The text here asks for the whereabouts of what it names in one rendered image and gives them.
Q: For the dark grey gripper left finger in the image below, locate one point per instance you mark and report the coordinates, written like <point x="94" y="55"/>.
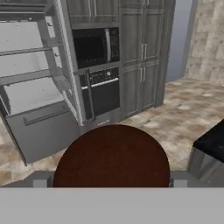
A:
<point x="40" y="182"/>

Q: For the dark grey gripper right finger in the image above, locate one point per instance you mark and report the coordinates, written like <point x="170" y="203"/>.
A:
<point x="180" y="182"/>

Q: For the grey counter with black top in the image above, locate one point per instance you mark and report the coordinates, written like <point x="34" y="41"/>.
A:
<point x="208" y="154"/>

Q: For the grey fridge freezer drawer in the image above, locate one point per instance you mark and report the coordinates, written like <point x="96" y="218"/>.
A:
<point x="43" y="134"/>

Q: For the grey fridge door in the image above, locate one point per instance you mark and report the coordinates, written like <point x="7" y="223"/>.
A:
<point x="67" y="58"/>

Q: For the grey open fridge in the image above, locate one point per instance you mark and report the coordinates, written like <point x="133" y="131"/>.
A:
<point x="26" y="38"/>

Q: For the dark brown round stool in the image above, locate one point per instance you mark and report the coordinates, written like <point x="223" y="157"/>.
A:
<point x="112" y="159"/>

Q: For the grey tall cupboard run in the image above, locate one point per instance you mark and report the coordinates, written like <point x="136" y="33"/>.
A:
<point x="141" y="55"/>

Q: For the black built-in microwave oven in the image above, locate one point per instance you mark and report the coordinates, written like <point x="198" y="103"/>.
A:
<point x="94" y="46"/>

